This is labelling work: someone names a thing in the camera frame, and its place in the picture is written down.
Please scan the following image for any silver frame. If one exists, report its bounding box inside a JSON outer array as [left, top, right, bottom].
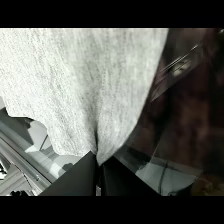
[[0, 107, 84, 197]]

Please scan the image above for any grey garment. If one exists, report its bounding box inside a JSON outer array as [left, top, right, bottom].
[[0, 28, 170, 166]]

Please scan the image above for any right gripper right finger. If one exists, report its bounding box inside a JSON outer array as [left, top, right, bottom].
[[100, 155, 162, 197]]

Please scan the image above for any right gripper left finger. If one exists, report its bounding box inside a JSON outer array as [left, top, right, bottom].
[[39, 150, 100, 197]]

